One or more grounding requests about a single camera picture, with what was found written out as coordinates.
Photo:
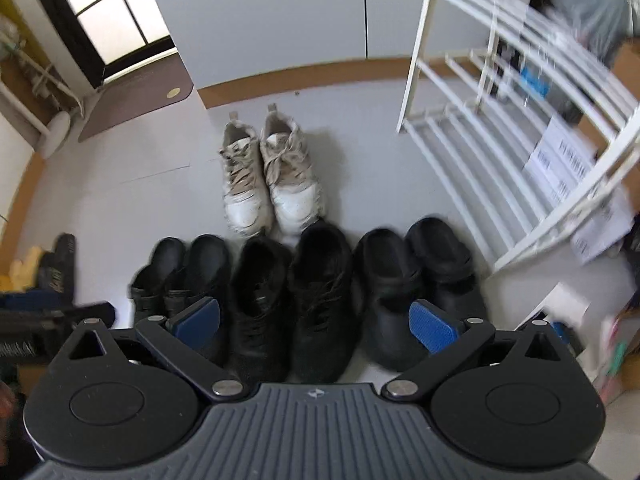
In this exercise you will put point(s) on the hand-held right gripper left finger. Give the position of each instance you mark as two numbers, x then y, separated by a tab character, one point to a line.
197	322

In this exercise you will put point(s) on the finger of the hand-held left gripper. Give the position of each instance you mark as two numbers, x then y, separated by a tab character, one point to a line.
85	315

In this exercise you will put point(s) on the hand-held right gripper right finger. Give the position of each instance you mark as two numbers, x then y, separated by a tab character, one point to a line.
432	327

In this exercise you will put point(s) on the black buckle clog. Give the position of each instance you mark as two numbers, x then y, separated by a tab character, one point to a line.
210	265
160	270

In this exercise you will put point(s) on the black lace-up sneaker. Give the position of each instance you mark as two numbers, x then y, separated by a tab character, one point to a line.
260	310
322	300

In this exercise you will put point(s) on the white printed sneaker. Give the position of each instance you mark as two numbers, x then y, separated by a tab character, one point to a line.
295	190
245	195

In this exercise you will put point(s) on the white shoe rack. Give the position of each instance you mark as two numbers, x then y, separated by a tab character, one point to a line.
415	60

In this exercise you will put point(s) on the black bear slide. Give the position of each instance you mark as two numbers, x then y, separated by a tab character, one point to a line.
46	272
65	260

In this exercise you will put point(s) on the yellow cloth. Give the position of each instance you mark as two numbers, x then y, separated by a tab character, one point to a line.
30	265

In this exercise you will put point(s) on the white flat box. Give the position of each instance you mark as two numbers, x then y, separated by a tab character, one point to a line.
560	305

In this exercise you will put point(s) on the white round-base stand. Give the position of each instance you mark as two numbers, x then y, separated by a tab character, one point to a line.
52	135

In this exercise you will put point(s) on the dotted cardboard box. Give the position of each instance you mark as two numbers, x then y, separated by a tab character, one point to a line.
625	320

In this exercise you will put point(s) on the white printed carton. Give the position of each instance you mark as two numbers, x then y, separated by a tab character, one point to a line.
555	160

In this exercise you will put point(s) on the brown doormat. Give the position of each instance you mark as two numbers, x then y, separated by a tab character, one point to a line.
135	100

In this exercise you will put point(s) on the brown cardboard box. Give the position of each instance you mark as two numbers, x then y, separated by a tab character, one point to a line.
627	60

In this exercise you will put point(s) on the grey plastic bag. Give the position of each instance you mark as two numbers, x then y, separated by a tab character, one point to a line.
590	5

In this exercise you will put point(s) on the glass door black frame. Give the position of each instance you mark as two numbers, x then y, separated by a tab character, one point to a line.
100	25

